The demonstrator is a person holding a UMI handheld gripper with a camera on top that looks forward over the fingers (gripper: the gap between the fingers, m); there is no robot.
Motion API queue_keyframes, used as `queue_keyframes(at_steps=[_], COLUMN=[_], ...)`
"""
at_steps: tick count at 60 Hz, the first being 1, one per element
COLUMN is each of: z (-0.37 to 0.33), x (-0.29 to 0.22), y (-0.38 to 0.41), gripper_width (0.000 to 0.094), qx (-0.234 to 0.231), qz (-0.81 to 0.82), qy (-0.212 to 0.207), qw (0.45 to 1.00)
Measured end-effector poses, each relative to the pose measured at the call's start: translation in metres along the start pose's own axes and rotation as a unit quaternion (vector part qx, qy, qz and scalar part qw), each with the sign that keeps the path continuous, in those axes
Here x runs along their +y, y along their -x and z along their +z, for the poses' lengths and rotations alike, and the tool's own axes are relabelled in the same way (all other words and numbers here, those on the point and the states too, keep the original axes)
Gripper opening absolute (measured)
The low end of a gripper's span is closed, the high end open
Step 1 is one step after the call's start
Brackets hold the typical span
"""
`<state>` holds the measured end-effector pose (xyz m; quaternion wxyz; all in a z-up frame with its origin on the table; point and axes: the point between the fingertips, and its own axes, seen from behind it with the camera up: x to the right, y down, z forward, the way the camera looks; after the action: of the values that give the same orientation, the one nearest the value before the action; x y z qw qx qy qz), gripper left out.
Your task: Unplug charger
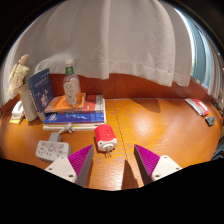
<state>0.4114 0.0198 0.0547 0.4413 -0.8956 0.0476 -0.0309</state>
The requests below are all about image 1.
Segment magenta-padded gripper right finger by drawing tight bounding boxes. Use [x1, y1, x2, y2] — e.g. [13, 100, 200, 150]
[133, 143, 183, 186]

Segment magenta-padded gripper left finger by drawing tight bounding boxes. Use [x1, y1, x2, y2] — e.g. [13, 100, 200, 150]
[44, 143, 95, 188]

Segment red and white charger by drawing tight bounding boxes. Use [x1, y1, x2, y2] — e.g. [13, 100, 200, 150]
[93, 124, 119, 159]

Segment light grey power strip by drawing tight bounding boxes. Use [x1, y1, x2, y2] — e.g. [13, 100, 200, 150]
[35, 139, 73, 163]

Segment flat blue book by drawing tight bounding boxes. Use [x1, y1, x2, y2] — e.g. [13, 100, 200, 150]
[43, 111, 106, 126]

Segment black chair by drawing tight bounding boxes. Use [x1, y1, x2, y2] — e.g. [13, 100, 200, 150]
[210, 136, 224, 162]

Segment small dark grey object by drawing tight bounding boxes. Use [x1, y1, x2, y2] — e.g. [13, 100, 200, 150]
[204, 115, 216, 127]

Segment red and white book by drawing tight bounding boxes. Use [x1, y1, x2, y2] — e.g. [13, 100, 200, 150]
[184, 97, 210, 117]

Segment white vase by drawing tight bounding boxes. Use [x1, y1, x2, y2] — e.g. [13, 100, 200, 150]
[18, 82, 40, 123]

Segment clear green-label drink bottle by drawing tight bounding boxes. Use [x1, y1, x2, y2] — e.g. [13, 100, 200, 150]
[62, 58, 82, 108]

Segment upright blue book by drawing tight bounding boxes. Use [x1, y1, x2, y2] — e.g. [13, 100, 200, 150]
[27, 68, 55, 122]

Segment white flower bouquet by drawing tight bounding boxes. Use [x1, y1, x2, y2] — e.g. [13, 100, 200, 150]
[8, 53, 31, 98]

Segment white curtain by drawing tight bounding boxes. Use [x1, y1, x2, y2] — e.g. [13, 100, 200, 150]
[0, 0, 214, 106]

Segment grey power strip cable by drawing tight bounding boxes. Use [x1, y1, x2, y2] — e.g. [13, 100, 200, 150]
[48, 121, 75, 143]

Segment window with blue frame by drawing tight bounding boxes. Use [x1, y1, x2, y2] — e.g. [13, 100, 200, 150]
[174, 7, 224, 99]

